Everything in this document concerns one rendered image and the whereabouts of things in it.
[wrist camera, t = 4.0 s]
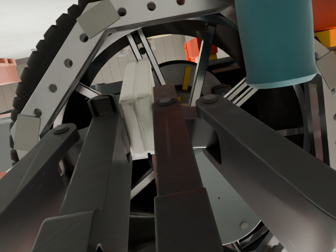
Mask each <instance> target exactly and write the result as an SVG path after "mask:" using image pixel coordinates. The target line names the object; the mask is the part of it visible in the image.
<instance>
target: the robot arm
mask: <svg viewBox="0 0 336 252"><path fill-rule="evenodd" d="M87 103H88V106H89V109H90V112H91V116H92V120H91V122H90V125H89V126H88V127H86V128H83V129H80V130H78V129H77V126H76V125H75V124H73V123H66V124H64V123H63V124H61V125H57V126H56V127H54V128H53V129H51V130H50V131H49V132H48V133H47V134H46V135H45V136H44V137H43V138H42V139H41V140H40V141H38V142H37V143H36V144H35V145H34V146H33V147H32V148H31V149H30V150H29V151H28V152H27V153H26V154H25V155H24V156H23V157H22V158H21V159H20V160H19V161H18V162H17V163H16V164H15V165H14V166H13V167H12V168H11V169H10V170H9V171H8V172H7V173H6V174H5V175H4V176H3V177H2V178H1V179H0V252H128V240H129V221H130V202H131V183H132V165H133V158H132V155H133V156H135V157H141V156H146V155H147V153H150V154H151V155H152V154H154V155H155V173H156V191H157V196H155V197H154V221H155V242H154V243H152V244H149V245H147V246H144V247H142V248H139V249H137V250H134V251H131V252H238V251H236V250H234V249H232V248H229V247H227V246H224V245H222V242H221V238H220V235H219V231H218V228H217V224H216V221H215V217H214V214H213V210H212V207H211V203H210V200H209V196H208V193H207V190H206V188H205V187H204V186H203V183H202V179H201V175H200V172H199V168H198V165H197V161H196V157H195V154H194V150H193V148H202V152H203V154H204V155H205V156H206V157H207V158H208V160H209V161H210V162H211V163H212V164H213V165H214V167H215V168H216V169H217V170H218V171H219V172H220V174H221V175H222V176H223V177H224V178H225V179H226V181H227V182H228V183H229V184H230V185H231V186H232V188H233V189H234V190H235V191H236V192H237V193H238V194H239V196H240V197H241V198H242V199H243V200H244V201H245V203H246V204H247V205H248V206H249V207H250V208H251V210H252V211H253V212H254V213H255V214H256V215H257V217H258V218H259V219H260V220H261V221H262V222H263V223H264V225H265V226H266V227H267V228H268V229H269V230H270V232H271V233H272V234H273V235H274V236H275V237H276V239H277V240H278V241H279V242H280V243H281V244H282V246H283V247H284V248H285V249H286V250H287V251H288V252H336V170H334V169H333V168H331V167H330V166H328V165H327V164H325V163H324V162H322V161H321V160H319V159H318V158H316V157H315V156H313V155H312V154H310V153H309V152H307V151H306V150H304V149H302V148H301V147H299V146H298V145H296V144H295V143H293V142H292V141H290V140H289V139H287V138H286V137H284V136H283V135H281V134H280V133H278V132H277V131H275V130H274V129H272V128H271V127H269V126H268V125H266V124H265V123H263V122H261V121H260V120H258V119H257V118H255V117H254V116H252V115H251V114H249V113H248V112H246V111H245V110H243V109H242V108H240V107H239V106H237V105H236V104H234V103H233V102H231V101H230V100H228V99H227V98H225V97H223V96H221V95H217V94H207V95H205V96H202V97H200V98H198V99H197V100H196V101H195V106H185V105H181V103H180V100H179V99H178V96H177V93H176V89H175V86H174V85H172V84H170V83H169V84H164V85H159V86H155V83H154V78H153V74H152V69H151V64H150V59H148V58H143V59H139V61H136V60H132V61H128V62H127V63H126V67H125V72H124V77H123V82H122V87H121V92H120V94H117V95H114V94H113V93H105V94H100V95H97V96H94V97H92V98H91V99H89V100H88V101H87ZM130 148H131V150H130ZM131 151H132V154H131ZM59 166H60V168H61V171H62V173H61V174H60V172H59Z"/></svg>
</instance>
